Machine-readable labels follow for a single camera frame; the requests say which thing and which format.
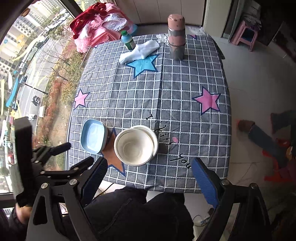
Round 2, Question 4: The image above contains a large white bowl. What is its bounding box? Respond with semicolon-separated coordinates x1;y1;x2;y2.
131;125;158;166

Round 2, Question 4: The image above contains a green capped plastic bottle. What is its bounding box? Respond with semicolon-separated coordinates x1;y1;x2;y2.
121;30;135;51

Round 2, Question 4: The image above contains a blue square plate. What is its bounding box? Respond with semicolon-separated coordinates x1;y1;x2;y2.
80;119;108;154

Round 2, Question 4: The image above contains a pink plastic stool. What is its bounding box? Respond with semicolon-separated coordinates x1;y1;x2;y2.
231;20;258;52

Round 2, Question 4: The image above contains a crumpled white tissue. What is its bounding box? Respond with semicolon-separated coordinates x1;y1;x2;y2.
156;34;169;45

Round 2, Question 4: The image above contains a pink grey thermos bottle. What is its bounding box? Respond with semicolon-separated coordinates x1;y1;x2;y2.
168;14;186;61

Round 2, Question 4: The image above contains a pile of pink red clothes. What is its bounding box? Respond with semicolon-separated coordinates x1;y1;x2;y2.
70;3;136;53

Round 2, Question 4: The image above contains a white cloth rag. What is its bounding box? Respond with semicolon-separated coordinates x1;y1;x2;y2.
119;40;160;64

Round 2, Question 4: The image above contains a grey checked star tablecloth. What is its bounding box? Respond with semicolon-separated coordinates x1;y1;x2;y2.
65;35;231;193

